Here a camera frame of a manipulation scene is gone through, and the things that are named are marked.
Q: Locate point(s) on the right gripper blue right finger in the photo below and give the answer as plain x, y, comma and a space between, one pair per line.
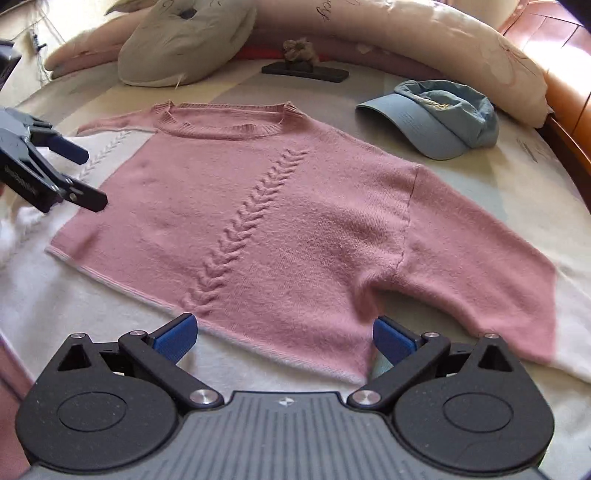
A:
415, 359

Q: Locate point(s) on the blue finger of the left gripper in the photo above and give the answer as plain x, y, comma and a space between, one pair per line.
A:
81, 194
55, 142

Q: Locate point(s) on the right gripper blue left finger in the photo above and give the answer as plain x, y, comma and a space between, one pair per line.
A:
154, 357

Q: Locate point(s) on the pink and white sweater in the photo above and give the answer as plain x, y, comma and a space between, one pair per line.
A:
288, 237

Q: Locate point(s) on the grey cat face cushion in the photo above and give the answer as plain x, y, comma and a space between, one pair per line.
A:
182, 42

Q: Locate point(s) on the blue baseball cap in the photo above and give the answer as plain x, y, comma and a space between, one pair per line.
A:
442, 119

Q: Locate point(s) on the black phone with flower holder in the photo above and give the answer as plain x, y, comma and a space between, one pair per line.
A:
300, 60

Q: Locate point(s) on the pink floral folded quilt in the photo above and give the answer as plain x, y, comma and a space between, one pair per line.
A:
414, 39

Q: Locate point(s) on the wooden headboard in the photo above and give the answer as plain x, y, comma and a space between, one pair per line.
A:
560, 44

